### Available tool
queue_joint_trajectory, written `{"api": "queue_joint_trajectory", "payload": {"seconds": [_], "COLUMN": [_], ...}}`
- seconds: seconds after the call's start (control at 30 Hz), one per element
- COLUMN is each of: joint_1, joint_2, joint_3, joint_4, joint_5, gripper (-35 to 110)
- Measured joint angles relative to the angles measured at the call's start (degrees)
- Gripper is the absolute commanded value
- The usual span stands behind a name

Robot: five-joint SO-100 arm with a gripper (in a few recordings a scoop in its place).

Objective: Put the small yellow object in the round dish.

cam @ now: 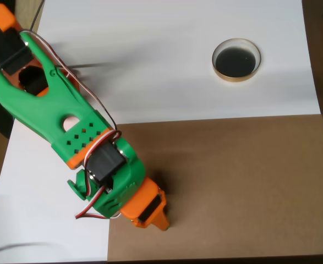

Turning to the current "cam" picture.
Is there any round dish with gold rim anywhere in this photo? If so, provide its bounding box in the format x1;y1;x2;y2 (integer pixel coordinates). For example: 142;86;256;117
211;37;262;83

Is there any brown fibreboard panel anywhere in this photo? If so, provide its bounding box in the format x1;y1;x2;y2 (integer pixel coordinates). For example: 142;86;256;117
107;114;323;262

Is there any white paper sheet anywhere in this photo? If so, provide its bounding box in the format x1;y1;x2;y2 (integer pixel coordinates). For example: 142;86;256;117
0;0;323;264

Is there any thin grey cable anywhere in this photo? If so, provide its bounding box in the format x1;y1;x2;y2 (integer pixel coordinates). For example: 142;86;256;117
0;243;54;264

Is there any thin black cable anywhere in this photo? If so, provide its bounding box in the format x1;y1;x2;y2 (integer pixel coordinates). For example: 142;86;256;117
29;0;46;31

